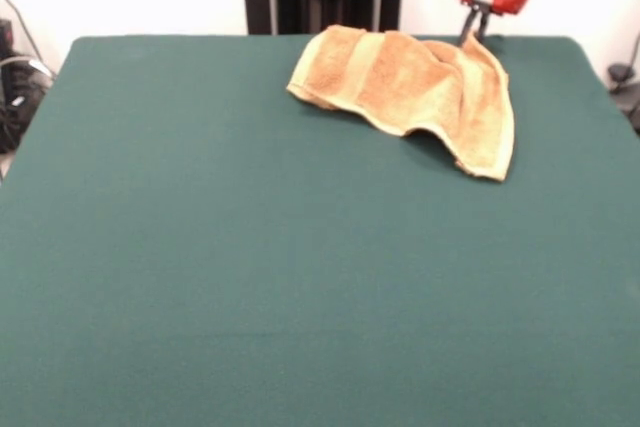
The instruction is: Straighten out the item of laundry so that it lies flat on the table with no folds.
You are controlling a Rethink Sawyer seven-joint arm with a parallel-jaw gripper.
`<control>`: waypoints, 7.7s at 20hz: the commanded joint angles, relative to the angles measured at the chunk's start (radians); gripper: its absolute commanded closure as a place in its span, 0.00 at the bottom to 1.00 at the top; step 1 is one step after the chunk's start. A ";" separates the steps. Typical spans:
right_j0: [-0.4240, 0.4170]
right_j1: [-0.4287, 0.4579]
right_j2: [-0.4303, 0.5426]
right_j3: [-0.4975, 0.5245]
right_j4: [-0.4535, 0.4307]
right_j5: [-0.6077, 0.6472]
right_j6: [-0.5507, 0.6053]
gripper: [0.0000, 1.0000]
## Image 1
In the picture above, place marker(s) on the tan terry towel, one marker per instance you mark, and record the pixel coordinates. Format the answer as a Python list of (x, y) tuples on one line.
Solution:
[(400, 82)]

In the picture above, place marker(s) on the grey office chair base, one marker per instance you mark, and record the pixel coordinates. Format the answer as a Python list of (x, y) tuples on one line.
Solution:
[(622, 74)]

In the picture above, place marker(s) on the dark green table cloth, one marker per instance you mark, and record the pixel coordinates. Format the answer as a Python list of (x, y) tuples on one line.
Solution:
[(200, 257)]

